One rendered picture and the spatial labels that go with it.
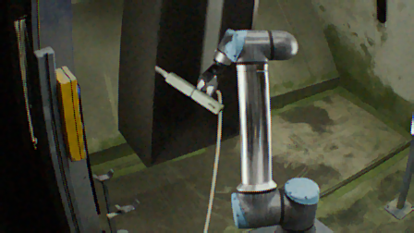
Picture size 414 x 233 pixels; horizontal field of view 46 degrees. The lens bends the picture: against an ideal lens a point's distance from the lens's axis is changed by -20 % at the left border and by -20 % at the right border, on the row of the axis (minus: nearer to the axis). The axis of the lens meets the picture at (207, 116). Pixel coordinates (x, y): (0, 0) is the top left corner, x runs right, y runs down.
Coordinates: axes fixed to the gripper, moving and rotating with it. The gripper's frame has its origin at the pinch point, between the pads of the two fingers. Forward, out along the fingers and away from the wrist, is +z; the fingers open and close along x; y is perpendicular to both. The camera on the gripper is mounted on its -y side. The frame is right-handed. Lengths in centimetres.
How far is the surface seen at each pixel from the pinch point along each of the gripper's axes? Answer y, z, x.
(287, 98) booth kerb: 178, 22, -13
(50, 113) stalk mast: -139, -19, -1
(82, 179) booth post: -79, 31, 7
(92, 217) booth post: -72, 50, -1
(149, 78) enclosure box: -18.2, -0.6, 21.4
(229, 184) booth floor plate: 71, 62, -23
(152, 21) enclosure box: -30, -28, 29
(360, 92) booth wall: 208, -13, -66
